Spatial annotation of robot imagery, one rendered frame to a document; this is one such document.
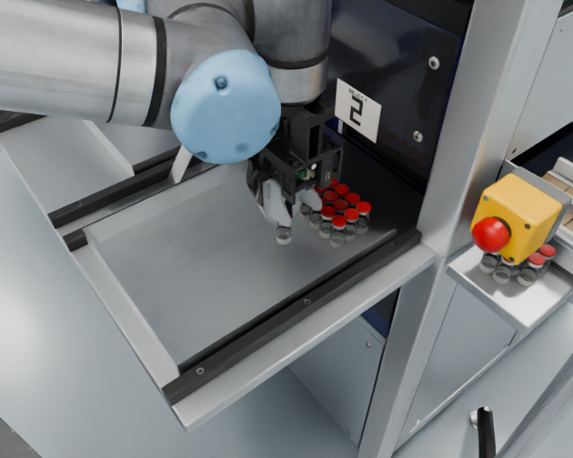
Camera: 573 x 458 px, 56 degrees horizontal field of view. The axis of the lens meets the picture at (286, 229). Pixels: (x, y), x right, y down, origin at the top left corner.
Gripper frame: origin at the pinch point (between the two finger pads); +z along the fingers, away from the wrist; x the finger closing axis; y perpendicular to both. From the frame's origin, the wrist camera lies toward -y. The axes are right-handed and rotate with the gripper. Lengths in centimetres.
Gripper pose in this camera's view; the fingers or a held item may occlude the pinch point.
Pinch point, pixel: (280, 211)
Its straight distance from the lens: 72.4
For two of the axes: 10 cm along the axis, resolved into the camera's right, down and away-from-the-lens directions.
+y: 6.1, 5.8, -5.5
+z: 0.0, 6.9, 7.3
